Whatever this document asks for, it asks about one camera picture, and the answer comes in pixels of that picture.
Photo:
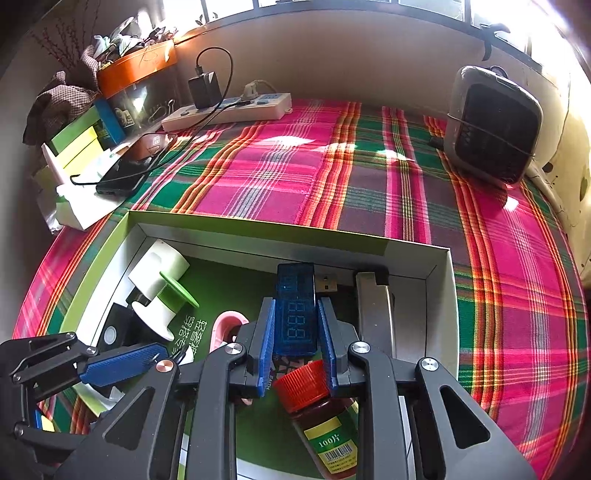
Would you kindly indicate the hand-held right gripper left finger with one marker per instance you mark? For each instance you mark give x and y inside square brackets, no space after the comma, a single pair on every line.
[261,350]

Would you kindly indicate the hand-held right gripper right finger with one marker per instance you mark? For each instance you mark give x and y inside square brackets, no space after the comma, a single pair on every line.
[328,346]

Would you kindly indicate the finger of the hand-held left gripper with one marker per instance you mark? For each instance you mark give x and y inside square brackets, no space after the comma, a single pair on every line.
[120,364]
[46,443]

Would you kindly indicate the blue usb tester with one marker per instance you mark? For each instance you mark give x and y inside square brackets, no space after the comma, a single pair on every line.
[295,323]

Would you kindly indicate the pink plastic clip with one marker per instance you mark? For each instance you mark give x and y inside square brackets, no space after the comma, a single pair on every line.
[224,323]

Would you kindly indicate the white green spool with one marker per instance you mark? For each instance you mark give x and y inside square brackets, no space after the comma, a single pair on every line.
[157,272]

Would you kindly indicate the black grey rectangular device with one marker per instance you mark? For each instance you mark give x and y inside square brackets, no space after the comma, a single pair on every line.
[113,332]

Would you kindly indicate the red-cap brown medicine bottle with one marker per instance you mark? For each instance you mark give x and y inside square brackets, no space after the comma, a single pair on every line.
[323,429]

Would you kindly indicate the white green paper box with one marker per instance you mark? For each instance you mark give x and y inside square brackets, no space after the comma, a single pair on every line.
[83,207]

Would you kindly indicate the pink green plaid blanket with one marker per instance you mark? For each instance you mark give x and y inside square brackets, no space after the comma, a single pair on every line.
[323,170]

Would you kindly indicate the black phone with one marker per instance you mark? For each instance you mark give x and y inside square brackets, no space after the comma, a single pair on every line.
[124,177]

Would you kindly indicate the dark glossy phone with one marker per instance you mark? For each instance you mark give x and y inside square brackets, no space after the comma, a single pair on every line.
[152,145]

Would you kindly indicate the green yellow cardboard box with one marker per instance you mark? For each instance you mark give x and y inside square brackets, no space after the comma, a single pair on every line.
[74,143]

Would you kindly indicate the white power strip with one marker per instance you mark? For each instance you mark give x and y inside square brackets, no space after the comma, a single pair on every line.
[258,110]

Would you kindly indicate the blue box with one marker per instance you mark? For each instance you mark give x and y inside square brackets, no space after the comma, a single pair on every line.
[111,122]

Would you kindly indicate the white plug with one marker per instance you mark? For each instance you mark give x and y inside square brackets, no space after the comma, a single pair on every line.
[256,90]

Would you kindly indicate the clear plastic box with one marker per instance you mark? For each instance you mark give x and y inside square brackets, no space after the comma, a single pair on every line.
[143,104]

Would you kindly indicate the black charger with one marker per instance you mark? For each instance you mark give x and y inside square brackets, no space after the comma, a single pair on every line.
[204,90]

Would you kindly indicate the brown checkered cloth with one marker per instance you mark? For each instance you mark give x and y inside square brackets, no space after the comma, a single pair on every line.
[60,101]

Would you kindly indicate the small grey heater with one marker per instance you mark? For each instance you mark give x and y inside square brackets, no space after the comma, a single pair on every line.
[494,124]

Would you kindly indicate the orange box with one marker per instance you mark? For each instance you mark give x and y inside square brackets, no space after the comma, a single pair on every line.
[138,69]

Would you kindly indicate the cream heart-print curtain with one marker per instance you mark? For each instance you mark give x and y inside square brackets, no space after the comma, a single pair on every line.
[568,152]

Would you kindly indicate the black window hook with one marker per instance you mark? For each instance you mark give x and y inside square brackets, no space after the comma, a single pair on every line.
[491,39]

